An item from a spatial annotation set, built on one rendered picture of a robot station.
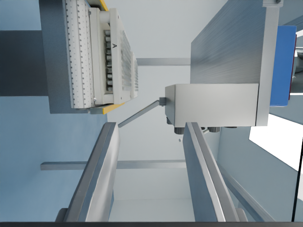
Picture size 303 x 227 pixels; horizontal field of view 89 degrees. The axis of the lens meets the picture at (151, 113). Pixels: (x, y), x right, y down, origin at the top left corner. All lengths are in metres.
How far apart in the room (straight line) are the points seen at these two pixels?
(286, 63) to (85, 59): 0.50
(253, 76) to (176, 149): 3.91
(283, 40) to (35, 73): 0.70
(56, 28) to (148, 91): 3.36
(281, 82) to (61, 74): 0.56
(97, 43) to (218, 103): 0.34
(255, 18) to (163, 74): 3.32
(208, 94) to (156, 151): 3.91
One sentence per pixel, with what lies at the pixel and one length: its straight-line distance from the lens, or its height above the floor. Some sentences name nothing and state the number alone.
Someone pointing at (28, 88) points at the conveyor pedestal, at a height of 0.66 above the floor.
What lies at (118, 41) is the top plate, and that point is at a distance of 0.45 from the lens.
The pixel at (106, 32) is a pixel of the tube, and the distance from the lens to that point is 0.50.
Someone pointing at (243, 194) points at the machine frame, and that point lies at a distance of 1.30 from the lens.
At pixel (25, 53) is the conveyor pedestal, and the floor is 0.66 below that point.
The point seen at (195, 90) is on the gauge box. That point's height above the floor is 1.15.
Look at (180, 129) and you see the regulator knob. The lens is 0.41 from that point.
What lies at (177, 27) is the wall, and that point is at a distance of 3.90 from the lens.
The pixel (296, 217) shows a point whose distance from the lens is 0.52.
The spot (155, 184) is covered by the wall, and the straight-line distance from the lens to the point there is 4.83.
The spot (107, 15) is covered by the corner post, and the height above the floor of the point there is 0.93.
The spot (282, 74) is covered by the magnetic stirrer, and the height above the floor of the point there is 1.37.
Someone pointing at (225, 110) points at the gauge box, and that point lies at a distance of 0.41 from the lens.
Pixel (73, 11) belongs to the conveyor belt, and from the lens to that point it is 0.45.
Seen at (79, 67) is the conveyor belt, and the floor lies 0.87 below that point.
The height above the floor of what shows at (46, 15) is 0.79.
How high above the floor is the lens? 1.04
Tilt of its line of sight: 1 degrees up
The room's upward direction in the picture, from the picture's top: 89 degrees clockwise
